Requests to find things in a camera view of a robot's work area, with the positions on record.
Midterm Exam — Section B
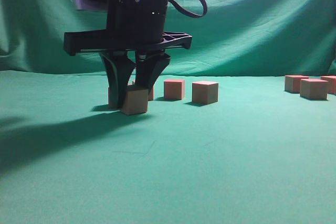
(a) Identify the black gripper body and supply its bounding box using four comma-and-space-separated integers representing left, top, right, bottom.
64, 0, 192, 56

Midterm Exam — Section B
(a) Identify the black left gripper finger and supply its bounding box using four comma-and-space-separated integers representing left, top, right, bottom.
135, 50, 171, 89

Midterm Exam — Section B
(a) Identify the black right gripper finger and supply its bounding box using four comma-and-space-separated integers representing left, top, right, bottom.
100, 52, 135, 109

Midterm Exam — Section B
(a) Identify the placed cube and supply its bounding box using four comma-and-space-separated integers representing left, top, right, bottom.
148, 86, 154, 101
164, 79, 185, 100
192, 81, 219, 104

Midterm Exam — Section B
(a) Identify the column cube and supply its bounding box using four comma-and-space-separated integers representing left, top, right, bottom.
320, 76, 336, 94
284, 75, 309, 93
300, 79, 328, 100
121, 84, 149, 115

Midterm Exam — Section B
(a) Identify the green backdrop cloth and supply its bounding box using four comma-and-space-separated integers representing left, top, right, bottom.
1, 0, 335, 76

